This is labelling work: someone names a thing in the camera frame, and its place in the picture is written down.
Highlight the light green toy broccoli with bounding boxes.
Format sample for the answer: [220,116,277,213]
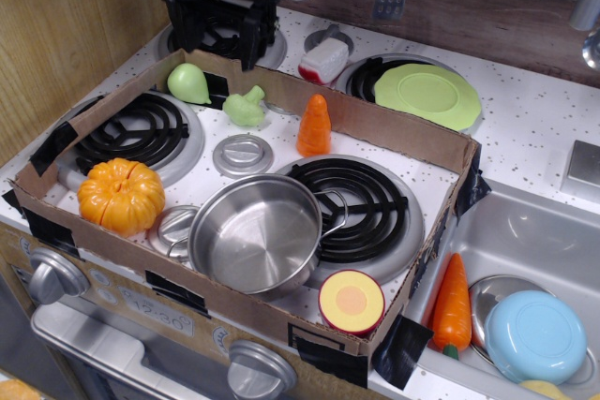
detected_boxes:
[222,85,265,126]

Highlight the stainless steel pot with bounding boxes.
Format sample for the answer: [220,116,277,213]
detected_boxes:
[179,173,341,302]

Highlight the light green toy pear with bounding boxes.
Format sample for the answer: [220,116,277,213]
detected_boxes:
[167,63,211,105]

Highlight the red white toy food piece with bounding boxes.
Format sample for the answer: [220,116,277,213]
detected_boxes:
[298,37,350,85]

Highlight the silver rear stove knob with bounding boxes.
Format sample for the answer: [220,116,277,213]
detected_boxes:
[304,24,354,55]

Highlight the silver stove knob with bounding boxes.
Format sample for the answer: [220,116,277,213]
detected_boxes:
[213,134,274,179]
[304,24,354,55]
[146,205,200,263]

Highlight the front left black burner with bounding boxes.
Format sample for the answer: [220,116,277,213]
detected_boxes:
[69,91,203,177]

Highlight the silver centre stove knob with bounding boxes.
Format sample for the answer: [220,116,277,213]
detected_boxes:
[213,134,274,179]

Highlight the orange toy carrot piece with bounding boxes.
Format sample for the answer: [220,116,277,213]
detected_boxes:
[296,94,332,157]

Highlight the rear right black burner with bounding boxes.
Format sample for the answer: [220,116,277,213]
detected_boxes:
[349,56,433,103]

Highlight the orange toy pumpkin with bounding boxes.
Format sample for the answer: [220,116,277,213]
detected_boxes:
[77,157,166,238]

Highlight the light green plastic plate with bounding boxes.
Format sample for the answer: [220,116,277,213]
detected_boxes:
[373,64,482,131]

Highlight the silver front stove knob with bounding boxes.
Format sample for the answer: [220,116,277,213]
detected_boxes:
[146,205,200,263]

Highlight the front right black burner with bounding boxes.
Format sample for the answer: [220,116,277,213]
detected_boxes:
[285,156,409,264]

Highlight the brown cardboard fence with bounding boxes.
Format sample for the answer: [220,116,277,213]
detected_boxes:
[10,51,480,343]

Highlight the left silver oven knob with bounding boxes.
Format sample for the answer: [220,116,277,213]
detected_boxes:
[29,248,91,304]

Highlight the silver oven knob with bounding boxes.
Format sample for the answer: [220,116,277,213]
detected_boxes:
[29,248,91,304]
[227,340,297,400]

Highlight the halved toy peach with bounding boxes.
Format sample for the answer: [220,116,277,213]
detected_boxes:
[318,270,385,336]

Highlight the right silver oven knob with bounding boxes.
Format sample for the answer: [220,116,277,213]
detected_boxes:
[227,340,297,400]

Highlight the silver sink basin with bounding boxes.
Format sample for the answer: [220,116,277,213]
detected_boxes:
[404,182,599,399]

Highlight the silver faucet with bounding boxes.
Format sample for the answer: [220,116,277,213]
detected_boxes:
[568,0,599,71]

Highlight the steel lid in sink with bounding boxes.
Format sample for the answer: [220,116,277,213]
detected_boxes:
[469,275,588,382]

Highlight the orange toy carrot in sink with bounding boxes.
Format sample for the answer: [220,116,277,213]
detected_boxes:
[431,253,472,360]

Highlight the silver faucet base block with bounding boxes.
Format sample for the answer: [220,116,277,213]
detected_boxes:
[560,141,600,203]

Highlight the orange object bottom left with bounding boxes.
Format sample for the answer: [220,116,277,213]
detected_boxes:
[0,379,40,400]

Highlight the light blue plastic bowl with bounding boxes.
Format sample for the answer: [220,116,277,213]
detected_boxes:
[484,290,588,384]

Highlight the yellow toy in sink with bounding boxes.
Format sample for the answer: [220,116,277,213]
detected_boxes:
[519,380,571,400]

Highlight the silver oven door handle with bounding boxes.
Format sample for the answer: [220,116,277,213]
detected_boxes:
[31,303,218,399]

